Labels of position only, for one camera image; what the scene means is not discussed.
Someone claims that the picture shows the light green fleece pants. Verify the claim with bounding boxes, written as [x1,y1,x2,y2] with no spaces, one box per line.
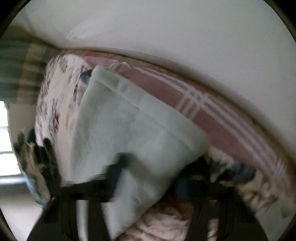
[63,66,209,238]

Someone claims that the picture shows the white gloved hand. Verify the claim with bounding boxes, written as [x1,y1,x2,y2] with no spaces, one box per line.
[13,132,61,207]

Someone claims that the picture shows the floral quilted bed cover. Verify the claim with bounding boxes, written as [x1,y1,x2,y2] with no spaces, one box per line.
[35,51,295,240]

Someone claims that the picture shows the white bed headboard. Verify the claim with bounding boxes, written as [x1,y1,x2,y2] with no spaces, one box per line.
[12,1,295,155]

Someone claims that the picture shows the right teal curtain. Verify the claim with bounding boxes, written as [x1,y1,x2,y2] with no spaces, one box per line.
[0,27,60,104]

